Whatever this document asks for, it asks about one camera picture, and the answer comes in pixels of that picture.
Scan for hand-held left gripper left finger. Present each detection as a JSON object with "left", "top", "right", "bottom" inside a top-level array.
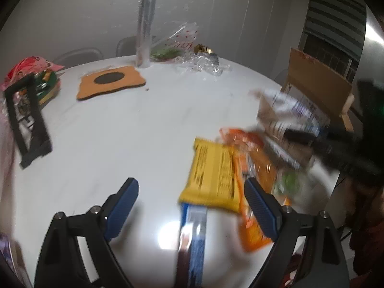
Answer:
[{"left": 34, "top": 178, "right": 140, "bottom": 288}]

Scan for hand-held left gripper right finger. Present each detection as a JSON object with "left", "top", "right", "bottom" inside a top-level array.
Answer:
[{"left": 244, "top": 178, "right": 351, "bottom": 288}]

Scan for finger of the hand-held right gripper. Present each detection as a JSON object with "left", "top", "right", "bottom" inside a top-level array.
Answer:
[{"left": 283, "top": 128, "right": 326, "bottom": 152}]

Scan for tan cereal bar packet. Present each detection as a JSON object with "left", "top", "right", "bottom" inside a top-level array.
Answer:
[{"left": 250, "top": 88, "right": 332, "bottom": 168}]

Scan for orange snack packet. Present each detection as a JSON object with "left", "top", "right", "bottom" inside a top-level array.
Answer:
[{"left": 220, "top": 127, "right": 291, "bottom": 252}]

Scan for brown cardboard box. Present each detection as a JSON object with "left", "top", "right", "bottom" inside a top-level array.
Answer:
[{"left": 280, "top": 47, "right": 355, "bottom": 132}]

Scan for yellow snack packet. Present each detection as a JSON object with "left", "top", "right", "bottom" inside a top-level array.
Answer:
[{"left": 179, "top": 137, "right": 240, "bottom": 213}]

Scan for dark sesame bar packet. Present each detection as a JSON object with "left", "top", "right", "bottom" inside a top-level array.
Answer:
[{"left": 175, "top": 202, "right": 209, "bottom": 288}]

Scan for green and white snack packet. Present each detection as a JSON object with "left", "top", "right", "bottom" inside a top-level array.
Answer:
[{"left": 271, "top": 168, "right": 306, "bottom": 198}]

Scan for stainless steel appliance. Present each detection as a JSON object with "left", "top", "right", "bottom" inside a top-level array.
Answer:
[{"left": 361, "top": 6, "right": 384, "bottom": 84}]

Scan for black plastic stand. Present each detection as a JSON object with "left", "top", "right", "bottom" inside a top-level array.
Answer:
[{"left": 4, "top": 73, "right": 53, "bottom": 169}]

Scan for orange cork mat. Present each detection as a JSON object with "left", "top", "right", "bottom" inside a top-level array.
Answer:
[{"left": 76, "top": 65, "right": 146, "bottom": 100}]

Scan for crumpled clear plastic wrap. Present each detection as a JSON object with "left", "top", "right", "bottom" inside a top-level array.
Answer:
[{"left": 175, "top": 52, "right": 231, "bottom": 77}]

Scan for green snack bag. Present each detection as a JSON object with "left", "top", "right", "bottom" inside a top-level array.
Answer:
[{"left": 33, "top": 70, "right": 61, "bottom": 105}]

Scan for silver foil packet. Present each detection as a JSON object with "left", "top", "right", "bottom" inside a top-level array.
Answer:
[{"left": 16, "top": 91, "right": 33, "bottom": 125}]

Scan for clear red-dotted plastic bag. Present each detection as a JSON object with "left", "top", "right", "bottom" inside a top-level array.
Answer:
[{"left": 150, "top": 22, "right": 200, "bottom": 62}]

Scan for grey chair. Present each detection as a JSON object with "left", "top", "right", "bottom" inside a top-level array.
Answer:
[
  {"left": 52, "top": 48, "right": 104, "bottom": 68},
  {"left": 116, "top": 35, "right": 156, "bottom": 57}
]

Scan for red and pink snack bag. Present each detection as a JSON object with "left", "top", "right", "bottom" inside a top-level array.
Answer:
[{"left": 0, "top": 56, "right": 65, "bottom": 90}]

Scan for tall clear film roll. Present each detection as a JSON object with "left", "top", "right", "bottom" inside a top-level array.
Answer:
[{"left": 136, "top": 0, "right": 158, "bottom": 68}]

